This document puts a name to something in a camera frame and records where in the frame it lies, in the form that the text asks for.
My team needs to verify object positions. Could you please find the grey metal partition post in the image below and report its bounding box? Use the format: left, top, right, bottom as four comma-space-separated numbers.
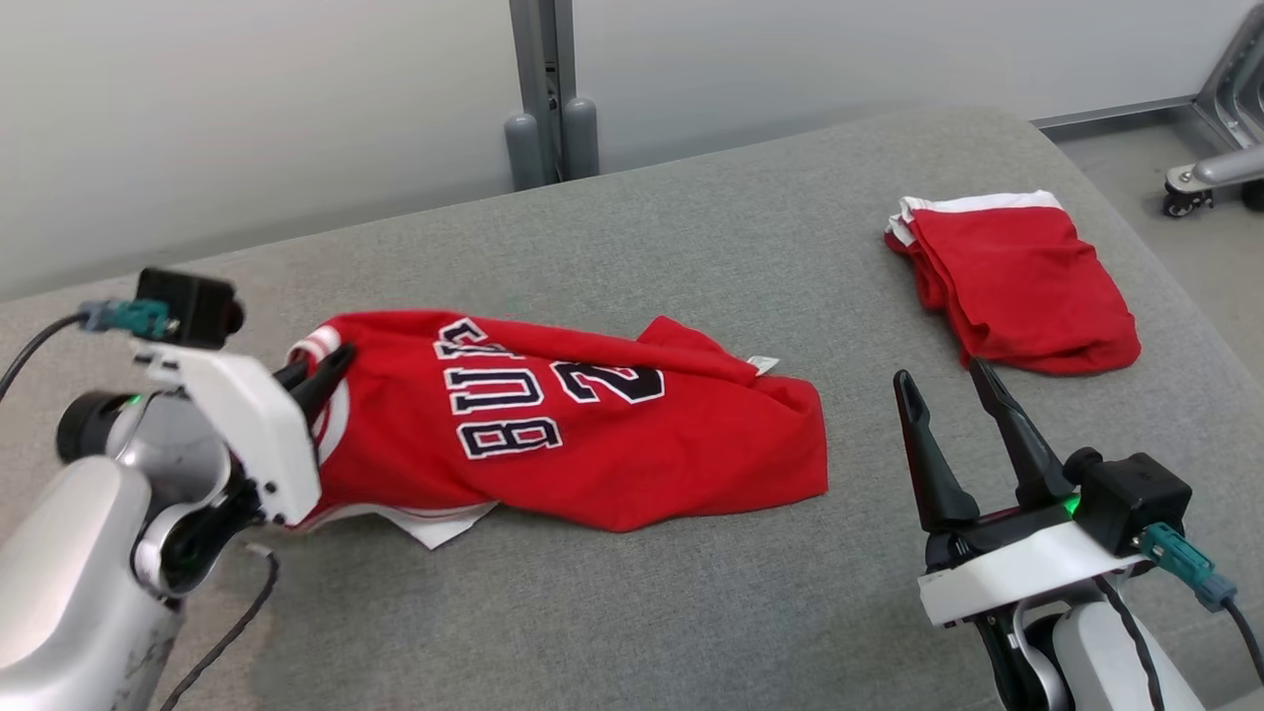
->
504, 0, 601, 192

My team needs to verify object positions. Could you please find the metal stand with caster wheel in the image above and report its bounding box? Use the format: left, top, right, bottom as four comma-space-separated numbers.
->
1163, 5, 1264, 218

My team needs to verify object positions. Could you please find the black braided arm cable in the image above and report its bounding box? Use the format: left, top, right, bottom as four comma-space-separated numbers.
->
1091, 578, 1171, 711
158, 546, 280, 711

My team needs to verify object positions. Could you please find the folded red white garment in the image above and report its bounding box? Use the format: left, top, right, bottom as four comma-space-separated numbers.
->
884, 190, 1144, 376

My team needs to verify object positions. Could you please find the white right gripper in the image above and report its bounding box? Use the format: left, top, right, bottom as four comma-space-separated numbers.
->
893, 357, 1154, 628

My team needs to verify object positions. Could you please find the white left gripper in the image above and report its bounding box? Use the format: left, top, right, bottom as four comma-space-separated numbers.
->
133, 341, 357, 526

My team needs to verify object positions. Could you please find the red white number 23 jersey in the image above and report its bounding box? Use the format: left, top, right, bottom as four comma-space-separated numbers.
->
286, 311, 830, 551

